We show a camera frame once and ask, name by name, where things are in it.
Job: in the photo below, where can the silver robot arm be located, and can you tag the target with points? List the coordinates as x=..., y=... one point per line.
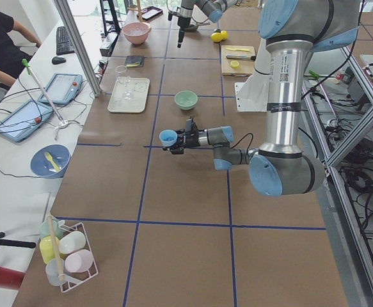
x=293, y=31
x=213, y=10

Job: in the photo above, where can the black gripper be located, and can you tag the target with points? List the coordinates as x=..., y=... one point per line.
x=191, y=139
x=183, y=18

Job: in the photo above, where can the steel muddler black tip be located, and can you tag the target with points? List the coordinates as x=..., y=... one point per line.
x=242, y=58

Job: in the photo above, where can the black keyboard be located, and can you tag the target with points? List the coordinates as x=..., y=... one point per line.
x=63, y=42

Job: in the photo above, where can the grey folded cloth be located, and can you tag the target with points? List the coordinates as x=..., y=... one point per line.
x=134, y=61

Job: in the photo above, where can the black computer mouse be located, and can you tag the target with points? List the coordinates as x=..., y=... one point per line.
x=57, y=60

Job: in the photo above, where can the aluminium frame post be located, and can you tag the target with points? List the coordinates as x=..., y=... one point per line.
x=69, y=22

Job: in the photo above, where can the white cup on rack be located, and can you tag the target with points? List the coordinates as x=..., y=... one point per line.
x=72, y=242

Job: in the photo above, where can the yellow plastic knife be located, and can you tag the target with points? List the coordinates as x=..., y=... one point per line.
x=238, y=49

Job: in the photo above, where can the pink bowl with ice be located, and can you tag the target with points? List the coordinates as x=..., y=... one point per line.
x=137, y=32

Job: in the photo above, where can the yellow lemon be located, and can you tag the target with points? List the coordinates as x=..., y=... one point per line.
x=224, y=35
x=216, y=37

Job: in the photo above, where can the blue teach pendant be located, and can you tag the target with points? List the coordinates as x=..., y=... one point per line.
x=63, y=88
x=19, y=125

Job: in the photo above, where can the pink cup on rack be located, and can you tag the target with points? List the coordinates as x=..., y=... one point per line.
x=79, y=261

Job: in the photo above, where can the wooden cutting board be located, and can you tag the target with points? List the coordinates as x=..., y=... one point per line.
x=237, y=60

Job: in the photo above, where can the light blue cup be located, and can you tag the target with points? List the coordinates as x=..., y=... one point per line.
x=168, y=138

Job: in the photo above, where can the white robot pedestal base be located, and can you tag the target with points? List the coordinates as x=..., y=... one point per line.
x=252, y=96

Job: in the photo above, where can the half lemon slice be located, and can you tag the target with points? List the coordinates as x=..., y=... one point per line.
x=234, y=64

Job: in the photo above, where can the clear cup on rack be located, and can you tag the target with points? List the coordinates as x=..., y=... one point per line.
x=52, y=273

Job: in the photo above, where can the green bowl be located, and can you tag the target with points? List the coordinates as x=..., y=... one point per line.
x=186, y=100

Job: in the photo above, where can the white wire cup rack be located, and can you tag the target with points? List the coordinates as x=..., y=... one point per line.
x=57, y=229

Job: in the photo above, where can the yellow plastic fork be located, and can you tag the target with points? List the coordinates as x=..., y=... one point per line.
x=50, y=158

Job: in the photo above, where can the yellow cup on rack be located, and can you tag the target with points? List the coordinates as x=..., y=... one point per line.
x=46, y=249

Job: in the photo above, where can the cream bear tray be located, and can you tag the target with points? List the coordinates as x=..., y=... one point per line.
x=139, y=88

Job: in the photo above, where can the blue bowl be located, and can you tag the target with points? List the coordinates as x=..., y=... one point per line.
x=41, y=167

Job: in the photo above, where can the seated person black shirt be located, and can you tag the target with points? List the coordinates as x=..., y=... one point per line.
x=10, y=55

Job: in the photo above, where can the clear wine glass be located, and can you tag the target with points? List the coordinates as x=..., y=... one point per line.
x=124, y=79

